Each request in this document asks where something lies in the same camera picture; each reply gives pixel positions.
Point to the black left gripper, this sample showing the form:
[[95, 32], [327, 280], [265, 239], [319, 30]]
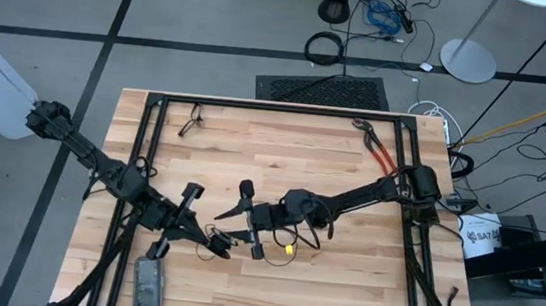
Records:
[[176, 219]]

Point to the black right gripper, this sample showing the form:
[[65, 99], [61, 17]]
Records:
[[267, 218]]

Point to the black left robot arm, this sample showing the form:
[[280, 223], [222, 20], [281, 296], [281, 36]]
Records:
[[101, 166]]

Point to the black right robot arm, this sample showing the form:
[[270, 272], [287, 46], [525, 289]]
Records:
[[374, 193]]

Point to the black floor mat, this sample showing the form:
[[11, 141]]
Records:
[[324, 90]]

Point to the small white adapter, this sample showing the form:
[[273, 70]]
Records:
[[426, 67]]

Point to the black power strip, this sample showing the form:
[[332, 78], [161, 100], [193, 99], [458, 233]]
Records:
[[405, 20]]

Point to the white floor lamp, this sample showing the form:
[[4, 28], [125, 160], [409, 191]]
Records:
[[467, 61]]

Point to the thin black slanted pole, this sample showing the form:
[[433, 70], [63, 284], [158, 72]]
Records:
[[511, 80]]

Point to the black aluminium table frame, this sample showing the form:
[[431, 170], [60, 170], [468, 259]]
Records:
[[282, 109]]

